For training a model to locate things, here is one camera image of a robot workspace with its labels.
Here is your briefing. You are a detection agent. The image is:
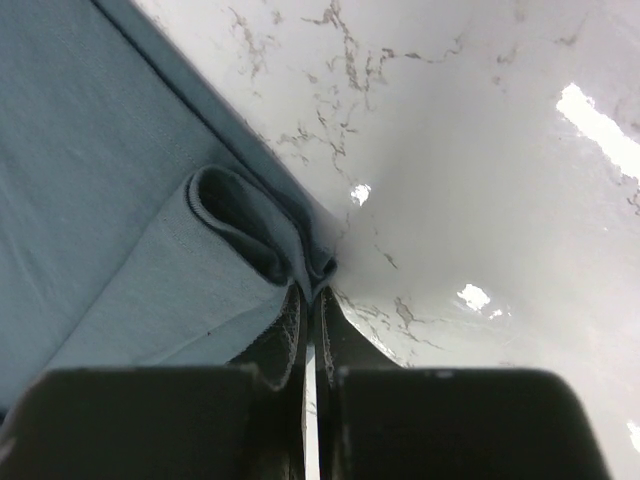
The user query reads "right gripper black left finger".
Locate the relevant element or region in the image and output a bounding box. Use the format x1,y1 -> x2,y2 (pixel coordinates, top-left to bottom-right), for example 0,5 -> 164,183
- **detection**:
1,287 -> 307,479

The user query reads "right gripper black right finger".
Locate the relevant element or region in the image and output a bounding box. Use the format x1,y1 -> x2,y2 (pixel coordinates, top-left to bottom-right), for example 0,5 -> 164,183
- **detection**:
313,289 -> 609,479

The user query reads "grey-blue t-shirt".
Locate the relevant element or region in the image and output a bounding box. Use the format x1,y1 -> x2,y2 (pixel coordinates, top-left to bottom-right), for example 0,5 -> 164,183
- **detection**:
1,1 -> 336,410

